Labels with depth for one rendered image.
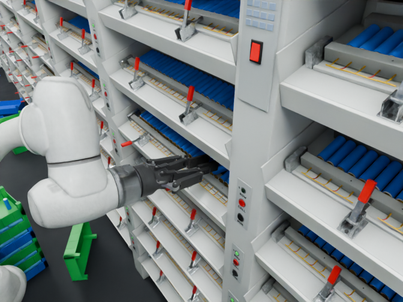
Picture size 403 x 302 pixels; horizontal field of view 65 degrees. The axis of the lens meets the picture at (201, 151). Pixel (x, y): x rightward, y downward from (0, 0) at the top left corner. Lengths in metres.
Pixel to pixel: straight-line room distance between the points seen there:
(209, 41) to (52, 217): 0.44
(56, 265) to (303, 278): 1.56
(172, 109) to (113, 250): 1.31
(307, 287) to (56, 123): 0.57
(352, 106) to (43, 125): 0.51
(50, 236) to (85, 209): 1.56
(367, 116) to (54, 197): 0.52
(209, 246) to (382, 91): 0.68
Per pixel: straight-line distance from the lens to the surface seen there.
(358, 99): 0.46
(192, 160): 0.83
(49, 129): 0.63
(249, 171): 0.61
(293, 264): 0.72
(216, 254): 0.97
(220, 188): 0.82
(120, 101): 1.16
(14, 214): 1.74
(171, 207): 1.10
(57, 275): 1.99
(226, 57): 0.59
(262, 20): 0.50
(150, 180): 0.71
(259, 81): 0.52
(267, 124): 0.53
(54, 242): 2.15
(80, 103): 0.64
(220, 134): 0.71
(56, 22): 1.76
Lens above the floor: 1.51
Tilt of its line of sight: 34 degrees down
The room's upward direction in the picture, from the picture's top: straight up
